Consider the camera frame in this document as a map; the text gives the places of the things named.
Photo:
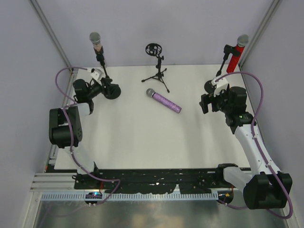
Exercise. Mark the black tripod shock-mount stand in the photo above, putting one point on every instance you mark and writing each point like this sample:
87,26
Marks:
155,50

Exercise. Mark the red glitter microphone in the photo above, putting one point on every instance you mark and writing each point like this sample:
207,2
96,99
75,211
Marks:
242,41

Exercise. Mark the white slotted cable duct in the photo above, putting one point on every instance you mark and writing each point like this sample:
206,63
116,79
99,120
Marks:
95,196

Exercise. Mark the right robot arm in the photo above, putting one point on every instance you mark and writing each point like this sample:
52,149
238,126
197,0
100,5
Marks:
266,187

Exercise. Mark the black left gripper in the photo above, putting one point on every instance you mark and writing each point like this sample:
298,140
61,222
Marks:
104,82

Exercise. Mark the purple glitter microphone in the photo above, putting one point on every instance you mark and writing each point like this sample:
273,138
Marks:
162,100

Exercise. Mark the silver glitter microphone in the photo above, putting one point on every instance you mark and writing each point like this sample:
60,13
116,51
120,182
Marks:
95,39

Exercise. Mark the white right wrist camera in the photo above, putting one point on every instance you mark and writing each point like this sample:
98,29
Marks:
219,84

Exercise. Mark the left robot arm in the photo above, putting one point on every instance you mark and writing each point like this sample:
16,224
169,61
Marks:
65,129

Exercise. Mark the round-base mic stand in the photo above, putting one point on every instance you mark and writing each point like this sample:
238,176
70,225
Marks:
227,51
110,91

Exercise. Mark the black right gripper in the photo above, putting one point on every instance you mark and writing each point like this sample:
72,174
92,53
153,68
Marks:
207,99

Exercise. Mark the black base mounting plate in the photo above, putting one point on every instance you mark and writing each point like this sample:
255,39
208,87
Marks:
155,181

